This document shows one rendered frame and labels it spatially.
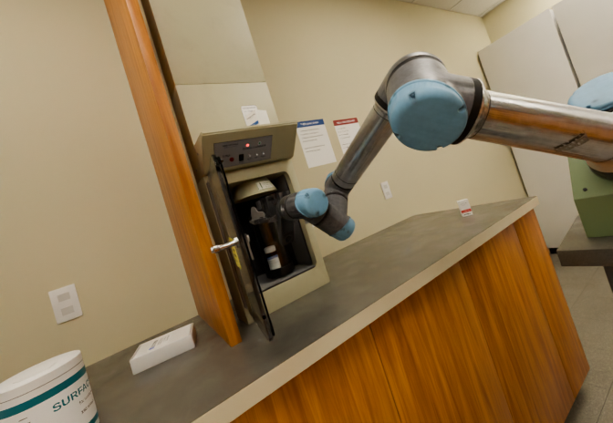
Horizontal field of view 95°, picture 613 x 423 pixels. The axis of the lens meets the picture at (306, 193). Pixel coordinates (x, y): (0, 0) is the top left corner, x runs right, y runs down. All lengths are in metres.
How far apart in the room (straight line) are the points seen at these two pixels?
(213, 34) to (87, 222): 0.83
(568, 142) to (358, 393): 0.68
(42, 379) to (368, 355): 0.66
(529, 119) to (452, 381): 0.79
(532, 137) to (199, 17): 1.02
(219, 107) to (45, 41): 0.79
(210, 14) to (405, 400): 1.34
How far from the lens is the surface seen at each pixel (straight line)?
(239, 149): 0.89
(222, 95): 1.04
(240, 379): 0.68
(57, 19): 1.65
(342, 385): 0.81
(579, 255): 0.91
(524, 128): 0.60
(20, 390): 0.75
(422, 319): 0.98
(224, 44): 1.15
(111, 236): 1.31
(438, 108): 0.50
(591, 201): 0.96
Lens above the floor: 1.23
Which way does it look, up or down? 2 degrees up
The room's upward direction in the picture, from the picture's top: 18 degrees counter-clockwise
